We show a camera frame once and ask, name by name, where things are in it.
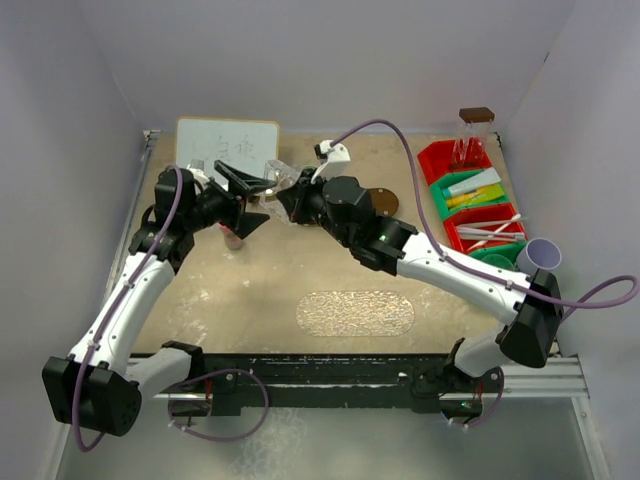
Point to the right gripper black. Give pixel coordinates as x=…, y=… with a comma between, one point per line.
x=297, y=196

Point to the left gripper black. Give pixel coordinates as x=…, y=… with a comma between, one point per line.
x=243, y=223

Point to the clear acrylic toothbrush holder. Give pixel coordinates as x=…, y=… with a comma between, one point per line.
x=284, y=177

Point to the white grey toothpaste tube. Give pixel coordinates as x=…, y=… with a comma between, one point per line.
x=485, y=178

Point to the purple plastic cup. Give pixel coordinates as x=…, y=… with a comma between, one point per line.
x=538, y=254

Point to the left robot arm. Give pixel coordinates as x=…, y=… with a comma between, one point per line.
x=94, y=387

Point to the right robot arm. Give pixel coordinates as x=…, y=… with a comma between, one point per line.
x=524, y=304

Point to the dark wooden oval tray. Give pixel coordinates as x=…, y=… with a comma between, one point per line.
x=385, y=202

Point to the white toothbrush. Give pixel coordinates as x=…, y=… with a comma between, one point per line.
x=494, y=231

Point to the yellow toothpaste tube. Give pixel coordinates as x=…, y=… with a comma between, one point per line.
x=482, y=195

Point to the pink cap bottle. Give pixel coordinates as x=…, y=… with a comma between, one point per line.
x=231, y=240

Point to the textured clear oval mat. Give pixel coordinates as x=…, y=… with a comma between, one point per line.
x=360, y=313

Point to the red bin far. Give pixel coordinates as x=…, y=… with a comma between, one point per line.
x=441, y=158

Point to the clear jar brown lid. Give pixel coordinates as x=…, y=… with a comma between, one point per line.
x=474, y=137

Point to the green bin cups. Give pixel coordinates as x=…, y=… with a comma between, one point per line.
x=501, y=256

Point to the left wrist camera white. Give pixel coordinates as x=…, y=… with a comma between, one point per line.
x=198, y=169

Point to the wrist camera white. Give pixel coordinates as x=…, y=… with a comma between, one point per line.
x=198, y=169
x=334, y=159

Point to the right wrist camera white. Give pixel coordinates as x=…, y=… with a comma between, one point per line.
x=334, y=159

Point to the small whiteboard wooden frame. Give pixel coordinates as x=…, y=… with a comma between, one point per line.
x=245, y=145

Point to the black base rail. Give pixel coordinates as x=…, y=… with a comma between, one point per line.
x=421, y=383

